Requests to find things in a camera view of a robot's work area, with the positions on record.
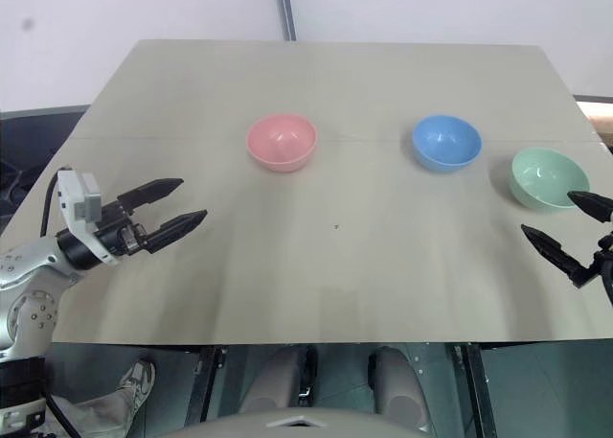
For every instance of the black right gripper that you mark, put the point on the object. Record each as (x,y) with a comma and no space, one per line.
(604,260)

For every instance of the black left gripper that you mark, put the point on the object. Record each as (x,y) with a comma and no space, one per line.
(117,232)

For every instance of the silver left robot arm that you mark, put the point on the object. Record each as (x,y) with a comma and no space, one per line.
(29,313)

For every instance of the green plastic bowl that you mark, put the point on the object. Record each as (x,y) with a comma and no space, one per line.
(543,179)

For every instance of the light wooden board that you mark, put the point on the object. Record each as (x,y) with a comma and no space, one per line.
(596,119)

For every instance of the pink red plastic bowl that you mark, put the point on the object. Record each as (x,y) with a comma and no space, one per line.
(282,141)

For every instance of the black equipment beside table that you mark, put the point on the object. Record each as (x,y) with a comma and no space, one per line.
(29,150)

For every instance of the blue plastic bowl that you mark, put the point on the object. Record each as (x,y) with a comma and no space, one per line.
(447,143)

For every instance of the grey sneaker of person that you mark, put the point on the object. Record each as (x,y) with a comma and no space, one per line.
(139,380)

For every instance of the black metal table leg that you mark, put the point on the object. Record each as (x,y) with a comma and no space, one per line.
(203,385)
(471,390)

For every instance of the grey robot left leg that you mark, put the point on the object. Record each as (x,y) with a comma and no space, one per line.
(275,380)

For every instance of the grey robot leg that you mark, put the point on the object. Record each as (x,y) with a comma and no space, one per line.
(275,380)
(400,385)

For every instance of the grey trouser leg of person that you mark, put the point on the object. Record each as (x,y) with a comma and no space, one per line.
(96,411)

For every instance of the grey robot right leg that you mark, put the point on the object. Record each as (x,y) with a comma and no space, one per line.
(400,385)

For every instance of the grey robot torso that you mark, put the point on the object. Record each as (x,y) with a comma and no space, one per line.
(306,426)

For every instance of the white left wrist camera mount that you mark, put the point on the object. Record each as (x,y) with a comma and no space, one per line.
(72,193)

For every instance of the grey metal post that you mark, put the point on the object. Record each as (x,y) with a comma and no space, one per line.
(286,6)

